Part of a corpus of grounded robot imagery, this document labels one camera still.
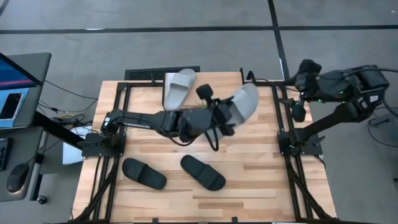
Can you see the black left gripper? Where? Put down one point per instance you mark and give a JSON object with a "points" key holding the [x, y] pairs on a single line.
{"points": [[222, 115]]}

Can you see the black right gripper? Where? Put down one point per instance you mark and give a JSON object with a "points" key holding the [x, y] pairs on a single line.
{"points": [[306, 84]]}

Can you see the white slide sandal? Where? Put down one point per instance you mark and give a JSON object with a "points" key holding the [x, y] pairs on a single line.
{"points": [[245, 102], [182, 88]]}

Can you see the black slide sandal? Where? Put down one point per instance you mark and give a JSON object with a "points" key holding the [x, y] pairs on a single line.
{"points": [[203, 172], [144, 172]]}

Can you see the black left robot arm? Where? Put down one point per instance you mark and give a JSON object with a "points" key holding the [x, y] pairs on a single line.
{"points": [[146, 119]]}

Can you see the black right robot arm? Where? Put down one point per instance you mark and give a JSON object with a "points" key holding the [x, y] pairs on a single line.
{"points": [[335, 84]]}

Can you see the grey floor device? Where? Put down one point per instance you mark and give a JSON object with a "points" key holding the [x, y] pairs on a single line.
{"points": [[384, 119]]}

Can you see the white paper sheet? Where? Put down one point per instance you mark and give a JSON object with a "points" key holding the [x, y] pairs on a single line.
{"points": [[73, 154]]}

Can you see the black metal bar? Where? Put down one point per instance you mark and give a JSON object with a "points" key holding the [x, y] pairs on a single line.
{"points": [[56, 129]]}

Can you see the grey office desk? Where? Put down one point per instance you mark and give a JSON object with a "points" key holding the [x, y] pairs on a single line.
{"points": [[40, 67]]}

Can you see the black caster wheel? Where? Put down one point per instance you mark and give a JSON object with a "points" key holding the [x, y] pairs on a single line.
{"points": [[42, 199]]}

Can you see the computer monitor blue screen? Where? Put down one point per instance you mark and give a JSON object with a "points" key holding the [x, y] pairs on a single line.
{"points": [[12, 74]]}

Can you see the black computer mouse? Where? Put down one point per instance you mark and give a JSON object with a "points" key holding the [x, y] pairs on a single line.
{"points": [[17, 178]]}

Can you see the black keyboard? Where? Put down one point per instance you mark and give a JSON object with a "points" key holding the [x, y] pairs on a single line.
{"points": [[3, 154]]}

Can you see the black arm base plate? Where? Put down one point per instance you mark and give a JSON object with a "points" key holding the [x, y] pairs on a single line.
{"points": [[311, 146], [93, 149]]}

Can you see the black aluminium table frame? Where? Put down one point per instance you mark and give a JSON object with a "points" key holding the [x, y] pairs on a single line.
{"points": [[120, 84]]}

